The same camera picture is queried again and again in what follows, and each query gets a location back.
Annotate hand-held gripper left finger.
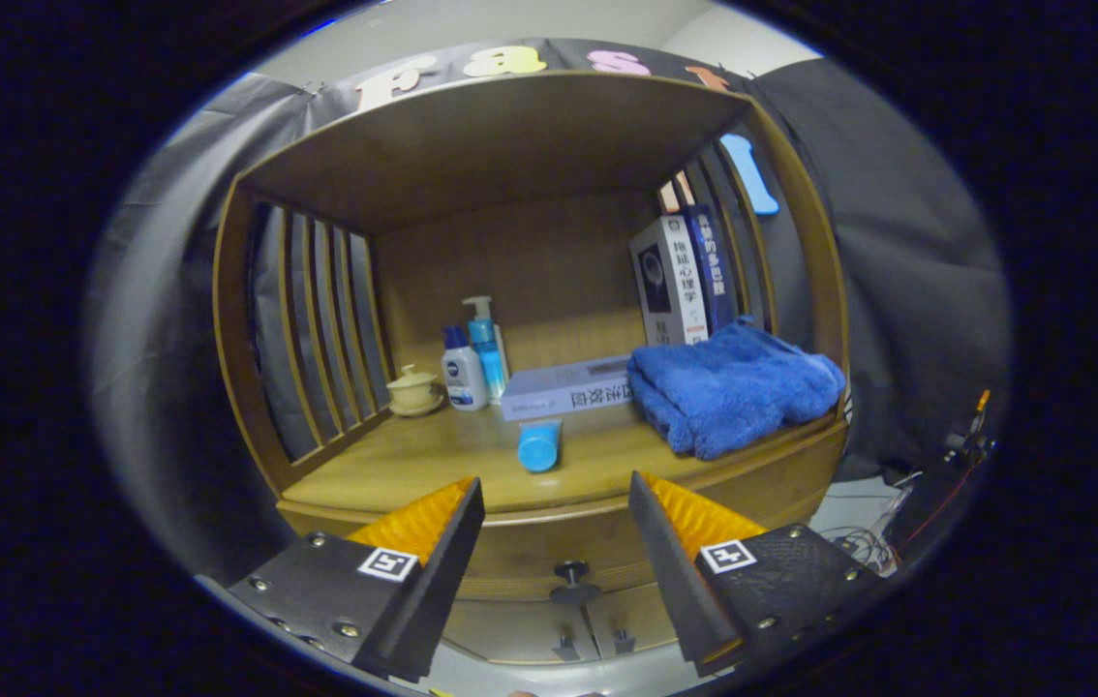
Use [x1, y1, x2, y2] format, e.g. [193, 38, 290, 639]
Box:
[225, 476, 487, 683]

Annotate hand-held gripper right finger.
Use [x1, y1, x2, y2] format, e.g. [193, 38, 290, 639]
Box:
[628, 471, 889, 679]

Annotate wooden drawer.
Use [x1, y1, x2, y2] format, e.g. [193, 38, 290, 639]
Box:
[278, 421, 848, 606]

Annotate blue cosmetic tube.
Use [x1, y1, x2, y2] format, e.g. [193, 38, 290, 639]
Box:
[517, 418, 564, 473]

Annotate wooden cabinet door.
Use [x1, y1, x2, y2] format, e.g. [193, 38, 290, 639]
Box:
[593, 581, 681, 659]
[442, 600, 598, 664]

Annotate wooden countertop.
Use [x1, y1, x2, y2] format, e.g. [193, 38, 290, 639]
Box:
[278, 397, 845, 514]

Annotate wooden cabinet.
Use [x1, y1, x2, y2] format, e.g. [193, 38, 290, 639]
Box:
[212, 70, 850, 669]

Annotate blue folded towel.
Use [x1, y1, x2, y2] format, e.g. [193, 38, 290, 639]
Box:
[626, 318, 846, 461]

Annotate cream lidded teacup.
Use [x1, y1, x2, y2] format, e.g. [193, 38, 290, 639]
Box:
[386, 364, 443, 417]

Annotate white lotion bottle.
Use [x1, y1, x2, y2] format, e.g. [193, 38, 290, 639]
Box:
[442, 325, 490, 412]

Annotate white flat book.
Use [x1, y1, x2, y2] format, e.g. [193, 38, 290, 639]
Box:
[501, 354, 635, 421]

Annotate blue pump bottle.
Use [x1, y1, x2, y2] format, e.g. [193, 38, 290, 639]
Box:
[462, 295, 509, 403]

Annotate grey upright book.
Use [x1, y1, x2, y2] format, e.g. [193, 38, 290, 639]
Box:
[628, 215, 710, 348]

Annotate dark blue upright book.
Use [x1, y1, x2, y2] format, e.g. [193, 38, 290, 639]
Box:
[685, 204, 736, 332]

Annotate orange and black tool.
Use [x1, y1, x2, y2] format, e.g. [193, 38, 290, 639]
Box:
[941, 389, 995, 466]

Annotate black backdrop cloth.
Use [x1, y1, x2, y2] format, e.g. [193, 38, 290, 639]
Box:
[84, 39, 1010, 582]

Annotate tangled floor cables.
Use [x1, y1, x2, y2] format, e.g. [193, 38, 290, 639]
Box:
[830, 470, 918, 572]

